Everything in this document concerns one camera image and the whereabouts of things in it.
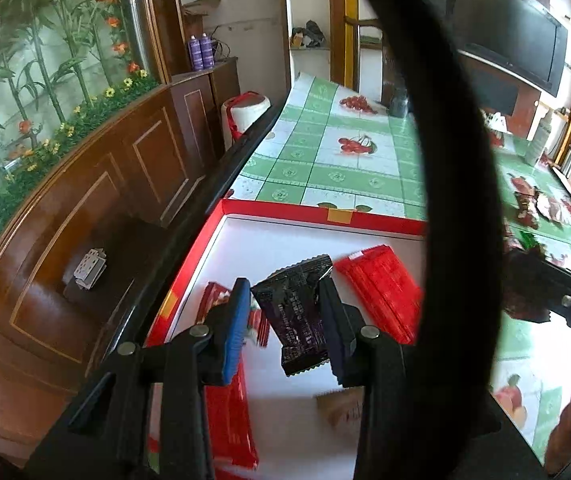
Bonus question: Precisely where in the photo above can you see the white wall shelves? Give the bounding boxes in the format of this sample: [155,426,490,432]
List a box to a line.
[282,0,347,82]

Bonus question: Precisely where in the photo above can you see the black flat television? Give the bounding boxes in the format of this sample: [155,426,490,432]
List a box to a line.
[453,0,569,98]

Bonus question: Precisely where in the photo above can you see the brown gold snack packet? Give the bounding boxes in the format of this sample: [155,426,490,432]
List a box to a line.
[538,195,561,221]

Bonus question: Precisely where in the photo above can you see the metal wall socket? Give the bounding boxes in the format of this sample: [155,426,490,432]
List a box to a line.
[74,248,107,290]

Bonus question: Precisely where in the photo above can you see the red long snack packet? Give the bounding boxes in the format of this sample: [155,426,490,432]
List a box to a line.
[334,245,423,345]
[202,360,259,471]

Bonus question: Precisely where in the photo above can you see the wooden television cabinet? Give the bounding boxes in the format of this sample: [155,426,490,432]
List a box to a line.
[458,50,547,137]

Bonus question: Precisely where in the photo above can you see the torn cardboard piece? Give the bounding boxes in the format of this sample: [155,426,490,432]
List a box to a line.
[182,0,223,19]

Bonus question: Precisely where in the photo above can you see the dark purple snack packet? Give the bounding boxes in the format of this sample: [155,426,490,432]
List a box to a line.
[250,254,333,376]

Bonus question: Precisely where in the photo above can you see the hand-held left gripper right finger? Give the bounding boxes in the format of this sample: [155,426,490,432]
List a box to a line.
[318,277,409,480]

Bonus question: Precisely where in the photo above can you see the low wooden cabinet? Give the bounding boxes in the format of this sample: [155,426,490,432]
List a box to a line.
[170,57,242,161]

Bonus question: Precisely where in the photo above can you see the flower wall mural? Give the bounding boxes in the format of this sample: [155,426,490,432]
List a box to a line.
[0,0,162,288]

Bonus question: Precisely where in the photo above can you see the dark wooden chair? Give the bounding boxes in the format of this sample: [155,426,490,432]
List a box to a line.
[343,15,387,107]

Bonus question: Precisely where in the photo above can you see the yellow pole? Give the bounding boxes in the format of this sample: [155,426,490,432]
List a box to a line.
[343,0,362,92]

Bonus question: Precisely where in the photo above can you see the thick black cable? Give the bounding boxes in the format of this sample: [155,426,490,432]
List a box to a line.
[338,0,509,480]

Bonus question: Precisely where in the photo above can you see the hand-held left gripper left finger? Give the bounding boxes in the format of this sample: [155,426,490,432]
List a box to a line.
[25,277,252,480]

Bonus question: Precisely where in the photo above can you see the white jug with red handle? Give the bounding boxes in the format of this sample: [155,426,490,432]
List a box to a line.
[222,91,271,150]

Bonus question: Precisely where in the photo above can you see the red cardboard box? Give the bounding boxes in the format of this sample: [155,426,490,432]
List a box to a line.
[142,199,429,480]

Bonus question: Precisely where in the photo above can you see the dark clutter on shelf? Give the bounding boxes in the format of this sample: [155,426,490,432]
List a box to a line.
[291,20,327,50]

